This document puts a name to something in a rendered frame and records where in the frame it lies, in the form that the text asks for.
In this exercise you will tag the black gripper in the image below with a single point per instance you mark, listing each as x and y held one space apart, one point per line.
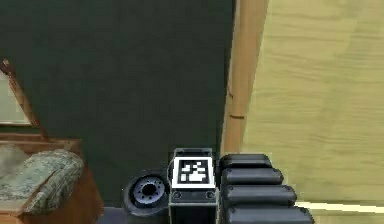
146 193

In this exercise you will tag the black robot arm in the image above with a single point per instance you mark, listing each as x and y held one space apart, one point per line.
253 193

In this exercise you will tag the brown wooden bed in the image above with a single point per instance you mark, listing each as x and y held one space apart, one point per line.
80 203

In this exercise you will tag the grey patterned pillow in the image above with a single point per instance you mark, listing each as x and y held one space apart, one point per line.
43 176

